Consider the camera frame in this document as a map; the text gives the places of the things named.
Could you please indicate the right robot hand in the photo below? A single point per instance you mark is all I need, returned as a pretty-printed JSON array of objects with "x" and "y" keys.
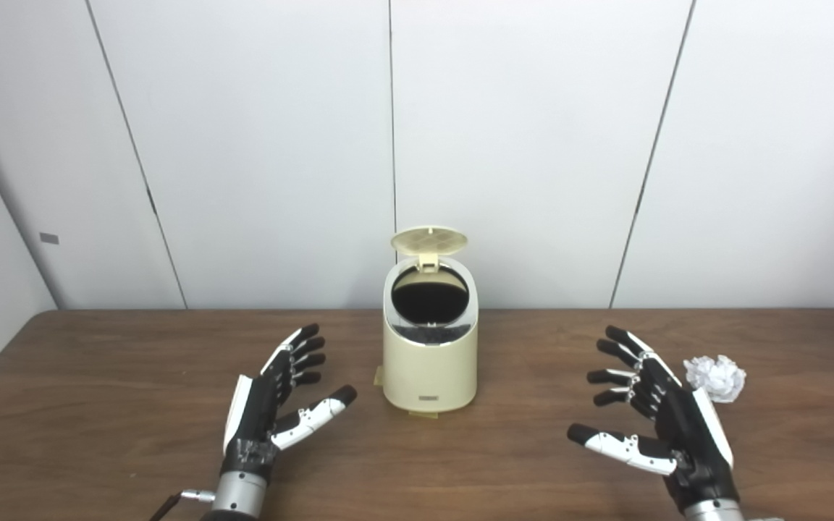
[{"x": 688, "y": 430}]

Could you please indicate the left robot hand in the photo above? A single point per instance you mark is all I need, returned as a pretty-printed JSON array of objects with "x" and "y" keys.
[{"x": 254, "y": 412}]

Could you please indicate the white paper ball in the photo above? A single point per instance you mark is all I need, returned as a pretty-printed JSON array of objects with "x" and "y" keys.
[{"x": 715, "y": 376}]

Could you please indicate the cream-colored bin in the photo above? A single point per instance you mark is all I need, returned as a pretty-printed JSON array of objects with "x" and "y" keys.
[{"x": 429, "y": 373}]

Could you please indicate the cream round bin lid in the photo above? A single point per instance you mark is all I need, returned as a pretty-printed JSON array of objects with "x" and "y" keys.
[{"x": 429, "y": 240}]

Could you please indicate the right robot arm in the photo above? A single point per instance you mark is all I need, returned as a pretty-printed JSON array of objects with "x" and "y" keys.
[{"x": 714, "y": 512}]

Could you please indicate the small grey wall label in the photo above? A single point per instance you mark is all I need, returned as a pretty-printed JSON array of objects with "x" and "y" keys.
[{"x": 49, "y": 238}]

